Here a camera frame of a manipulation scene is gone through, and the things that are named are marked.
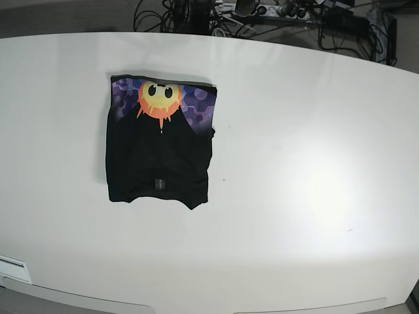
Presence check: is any black equipment box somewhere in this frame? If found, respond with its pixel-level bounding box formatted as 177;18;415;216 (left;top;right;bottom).
323;14;370;39

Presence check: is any black table pedestal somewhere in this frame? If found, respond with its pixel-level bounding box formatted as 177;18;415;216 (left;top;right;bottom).
173;0;214;35

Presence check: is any white label plate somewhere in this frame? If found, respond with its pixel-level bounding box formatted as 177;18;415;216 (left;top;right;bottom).
0;256;32;284

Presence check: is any black T-shirt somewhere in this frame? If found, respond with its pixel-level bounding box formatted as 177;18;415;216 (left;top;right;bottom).
105;75;217;210

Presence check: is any white power strip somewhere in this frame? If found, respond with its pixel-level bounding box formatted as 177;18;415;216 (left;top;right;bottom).
255;2;308;19

